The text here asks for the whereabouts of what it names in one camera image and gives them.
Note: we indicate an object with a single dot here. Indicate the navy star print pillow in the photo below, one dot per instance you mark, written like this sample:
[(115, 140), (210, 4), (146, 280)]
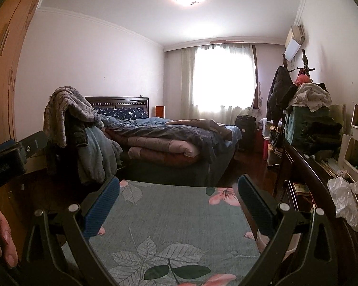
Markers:
[(125, 113)]

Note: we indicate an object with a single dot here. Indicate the white window curtain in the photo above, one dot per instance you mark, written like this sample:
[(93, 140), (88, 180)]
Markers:
[(188, 80)]

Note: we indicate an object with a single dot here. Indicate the small orange cabinet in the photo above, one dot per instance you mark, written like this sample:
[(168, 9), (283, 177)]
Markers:
[(160, 111)]

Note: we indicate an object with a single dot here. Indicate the beige clothes pile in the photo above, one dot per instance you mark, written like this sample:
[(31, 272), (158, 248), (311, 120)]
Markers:
[(313, 93)]

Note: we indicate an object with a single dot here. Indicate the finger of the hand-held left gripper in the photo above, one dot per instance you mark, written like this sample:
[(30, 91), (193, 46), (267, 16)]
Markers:
[(34, 143)]

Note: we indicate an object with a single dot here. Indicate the wooden coat rack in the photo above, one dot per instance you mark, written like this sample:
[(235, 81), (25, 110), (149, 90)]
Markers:
[(303, 58)]

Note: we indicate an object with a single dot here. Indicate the red container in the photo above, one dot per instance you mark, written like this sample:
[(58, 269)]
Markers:
[(265, 149)]

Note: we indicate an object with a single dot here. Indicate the grey fuzzy blanket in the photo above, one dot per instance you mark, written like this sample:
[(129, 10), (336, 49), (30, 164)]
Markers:
[(65, 104)]

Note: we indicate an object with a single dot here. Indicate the blue patterned quilt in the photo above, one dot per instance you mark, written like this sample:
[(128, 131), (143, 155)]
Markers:
[(167, 131)]

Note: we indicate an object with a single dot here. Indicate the white storage bins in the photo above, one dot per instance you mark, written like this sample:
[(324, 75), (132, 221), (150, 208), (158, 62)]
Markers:
[(346, 149)]

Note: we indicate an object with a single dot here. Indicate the black folded clothes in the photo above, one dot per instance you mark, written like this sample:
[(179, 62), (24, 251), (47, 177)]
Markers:
[(325, 132)]

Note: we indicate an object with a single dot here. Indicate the white air conditioner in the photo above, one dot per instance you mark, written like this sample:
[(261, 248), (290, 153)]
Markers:
[(294, 46)]

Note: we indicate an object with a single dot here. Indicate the black suitcase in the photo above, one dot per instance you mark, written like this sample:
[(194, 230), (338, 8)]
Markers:
[(246, 131)]

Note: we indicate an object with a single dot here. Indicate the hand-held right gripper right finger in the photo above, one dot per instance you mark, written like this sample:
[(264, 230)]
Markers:
[(255, 208)]

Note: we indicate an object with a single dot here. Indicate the light blue fleece blanket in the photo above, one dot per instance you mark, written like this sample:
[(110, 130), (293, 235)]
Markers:
[(95, 155)]

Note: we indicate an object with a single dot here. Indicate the black hanging coats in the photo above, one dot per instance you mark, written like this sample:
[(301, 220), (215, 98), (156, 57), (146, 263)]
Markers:
[(279, 95)]

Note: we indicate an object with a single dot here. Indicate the dark wooden dresser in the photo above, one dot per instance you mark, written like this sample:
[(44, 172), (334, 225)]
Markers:
[(289, 166)]

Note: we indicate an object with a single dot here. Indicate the dark wooden headboard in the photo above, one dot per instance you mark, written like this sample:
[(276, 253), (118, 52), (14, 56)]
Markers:
[(119, 100)]

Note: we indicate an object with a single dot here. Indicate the person's left hand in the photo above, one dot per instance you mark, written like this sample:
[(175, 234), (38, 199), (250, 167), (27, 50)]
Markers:
[(10, 244)]

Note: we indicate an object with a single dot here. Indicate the grey floral tablecloth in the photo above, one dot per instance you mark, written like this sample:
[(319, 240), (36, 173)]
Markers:
[(173, 220)]

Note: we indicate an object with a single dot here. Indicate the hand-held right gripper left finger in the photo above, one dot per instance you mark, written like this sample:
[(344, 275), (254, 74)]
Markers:
[(100, 211)]

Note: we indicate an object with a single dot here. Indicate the clear plastic container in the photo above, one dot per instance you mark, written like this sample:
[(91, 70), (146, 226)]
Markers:
[(267, 129)]

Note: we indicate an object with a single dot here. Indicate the white plastic bag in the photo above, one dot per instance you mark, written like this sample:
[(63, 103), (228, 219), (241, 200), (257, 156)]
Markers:
[(343, 196)]

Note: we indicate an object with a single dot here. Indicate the pink folded quilt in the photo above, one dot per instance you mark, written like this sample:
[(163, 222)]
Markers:
[(155, 147)]

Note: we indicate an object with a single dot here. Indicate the pink hat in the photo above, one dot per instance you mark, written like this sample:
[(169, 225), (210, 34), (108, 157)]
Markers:
[(304, 79)]

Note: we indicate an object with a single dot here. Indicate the small brown book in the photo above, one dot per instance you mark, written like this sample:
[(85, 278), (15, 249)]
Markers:
[(301, 188)]

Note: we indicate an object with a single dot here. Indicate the green storage box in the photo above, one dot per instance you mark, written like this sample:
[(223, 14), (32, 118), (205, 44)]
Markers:
[(301, 125)]

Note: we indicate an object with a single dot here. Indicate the light wooden wardrobe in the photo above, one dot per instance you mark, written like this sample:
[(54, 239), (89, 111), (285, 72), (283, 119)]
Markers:
[(9, 65)]

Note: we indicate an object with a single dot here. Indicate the brown blanket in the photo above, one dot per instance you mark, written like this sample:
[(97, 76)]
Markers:
[(197, 123)]

